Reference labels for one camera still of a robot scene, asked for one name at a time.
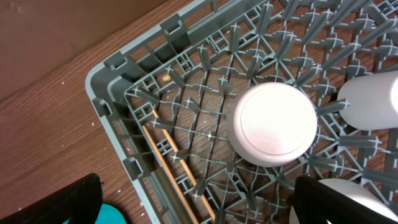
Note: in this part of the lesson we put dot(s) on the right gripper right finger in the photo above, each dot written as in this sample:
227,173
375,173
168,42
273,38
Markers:
326,205

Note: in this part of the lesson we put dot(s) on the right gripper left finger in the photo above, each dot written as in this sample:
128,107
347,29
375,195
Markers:
79,202

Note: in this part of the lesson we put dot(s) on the white saucer bowl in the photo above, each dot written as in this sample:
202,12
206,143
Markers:
351,193

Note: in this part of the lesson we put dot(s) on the wooden chopstick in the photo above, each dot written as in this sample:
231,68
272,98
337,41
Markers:
189,173
171,178

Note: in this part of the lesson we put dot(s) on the white cup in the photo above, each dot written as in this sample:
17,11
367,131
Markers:
372,101

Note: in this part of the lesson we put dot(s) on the teal plastic tray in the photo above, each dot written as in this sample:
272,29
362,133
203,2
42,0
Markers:
106,214

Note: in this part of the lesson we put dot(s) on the grey dish rack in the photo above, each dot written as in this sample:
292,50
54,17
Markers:
183,74

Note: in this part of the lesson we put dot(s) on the cardboard backdrop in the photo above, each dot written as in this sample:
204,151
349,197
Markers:
37,36

